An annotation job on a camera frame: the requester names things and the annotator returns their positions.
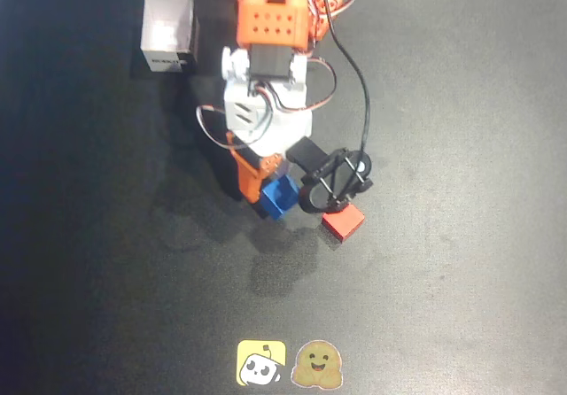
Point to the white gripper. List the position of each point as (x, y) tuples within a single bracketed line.
[(251, 183)]

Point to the blue cube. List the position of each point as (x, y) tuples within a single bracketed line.
[(279, 198)]

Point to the orange and white robot arm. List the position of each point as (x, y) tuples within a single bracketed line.
[(270, 23)]

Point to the red cube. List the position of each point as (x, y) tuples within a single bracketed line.
[(347, 222)]

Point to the white cardboard box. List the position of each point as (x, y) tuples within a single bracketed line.
[(166, 23)]

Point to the yellow robot sticker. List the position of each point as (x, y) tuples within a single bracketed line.
[(261, 364)]

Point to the black table mat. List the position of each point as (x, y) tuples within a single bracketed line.
[(443, 191)]

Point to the hugging face emoji sticker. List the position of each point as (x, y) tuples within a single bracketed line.
[(316, 364)]

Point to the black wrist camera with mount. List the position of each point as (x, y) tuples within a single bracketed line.
[(330, 167)]

